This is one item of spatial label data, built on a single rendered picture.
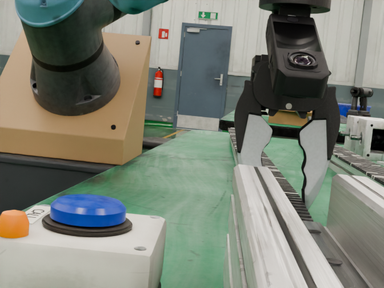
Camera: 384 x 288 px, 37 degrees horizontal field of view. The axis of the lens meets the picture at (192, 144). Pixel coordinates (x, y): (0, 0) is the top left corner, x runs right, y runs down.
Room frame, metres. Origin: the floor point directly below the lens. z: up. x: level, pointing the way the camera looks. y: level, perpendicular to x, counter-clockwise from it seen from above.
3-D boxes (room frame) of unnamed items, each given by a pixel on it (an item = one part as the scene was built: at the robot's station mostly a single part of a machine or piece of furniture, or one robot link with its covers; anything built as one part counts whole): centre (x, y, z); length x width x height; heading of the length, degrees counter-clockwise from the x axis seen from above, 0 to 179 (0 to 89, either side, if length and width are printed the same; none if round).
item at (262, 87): (0.59, -0.09, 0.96); 0.09 x 0.08 x 0.12; 178
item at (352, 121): (1.51, -0.44, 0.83); 0.11 x 0.10 x 0.10; 85
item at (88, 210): (0.30, 0.05, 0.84); 0.04 x 0.04 x 0.02
